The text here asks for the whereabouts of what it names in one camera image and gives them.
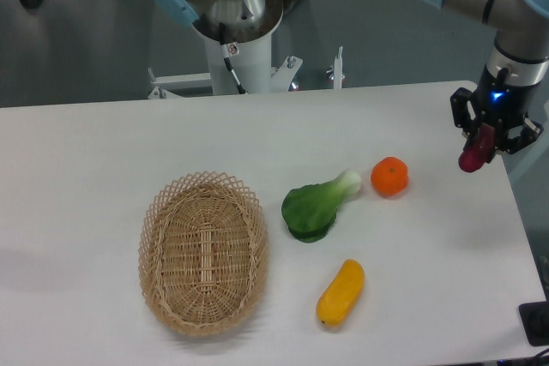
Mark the green bok choy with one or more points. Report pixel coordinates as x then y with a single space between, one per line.
310 211

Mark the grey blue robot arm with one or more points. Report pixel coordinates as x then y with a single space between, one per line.
520 48

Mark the purple sweet potato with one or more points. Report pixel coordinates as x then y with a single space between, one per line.
479 150

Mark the orange tangerine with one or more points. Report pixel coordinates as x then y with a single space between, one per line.
389 177

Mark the white bracket clamp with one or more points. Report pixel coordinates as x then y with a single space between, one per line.
335 73

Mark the woven wicker basket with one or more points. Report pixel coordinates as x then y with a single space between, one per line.
203 254

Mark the black device at table edge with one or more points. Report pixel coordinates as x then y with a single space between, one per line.
534 318

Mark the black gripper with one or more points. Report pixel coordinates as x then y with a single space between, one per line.
505 107

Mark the yellow mango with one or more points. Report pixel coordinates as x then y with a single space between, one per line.
339 298

